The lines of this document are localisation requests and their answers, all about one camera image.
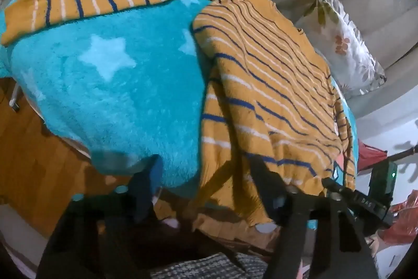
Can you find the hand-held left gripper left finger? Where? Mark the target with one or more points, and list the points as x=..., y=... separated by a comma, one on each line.
x=147, y=197

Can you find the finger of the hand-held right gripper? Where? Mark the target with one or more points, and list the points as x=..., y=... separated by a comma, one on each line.
x=339, y=190

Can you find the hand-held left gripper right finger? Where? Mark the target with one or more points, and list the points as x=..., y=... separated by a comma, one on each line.
x=272, y=197

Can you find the yellow striped sweater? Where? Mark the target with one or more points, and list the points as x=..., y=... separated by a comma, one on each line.
x=277, y=86

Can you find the red plastic bag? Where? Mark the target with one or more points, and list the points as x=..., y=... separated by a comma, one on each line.
x=405, y=223

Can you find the checked grey cloth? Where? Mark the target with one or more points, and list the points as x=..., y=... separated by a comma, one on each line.
x=202, y=267

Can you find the teal printed plush blanket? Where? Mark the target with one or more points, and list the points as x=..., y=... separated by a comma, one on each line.
x=114, y=86

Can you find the white floral pillow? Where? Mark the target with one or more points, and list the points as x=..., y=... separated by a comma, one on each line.
x=346, y=47

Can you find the white metal leg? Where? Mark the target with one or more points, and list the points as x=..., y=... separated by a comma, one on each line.
x=14, y=99

